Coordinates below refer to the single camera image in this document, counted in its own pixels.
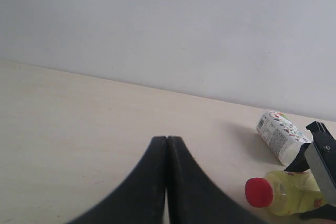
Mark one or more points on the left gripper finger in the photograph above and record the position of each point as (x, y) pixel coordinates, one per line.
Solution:
(192, 197)
(140, 198)

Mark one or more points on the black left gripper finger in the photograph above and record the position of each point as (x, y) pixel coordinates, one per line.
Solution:
(299, 164)
(326, 212)

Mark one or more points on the yellow juice bottle red cap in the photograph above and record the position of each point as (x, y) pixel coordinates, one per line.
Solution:
(285, 193)

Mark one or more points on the white bottle cartoon label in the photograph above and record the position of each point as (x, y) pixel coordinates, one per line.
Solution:
(282, 137)

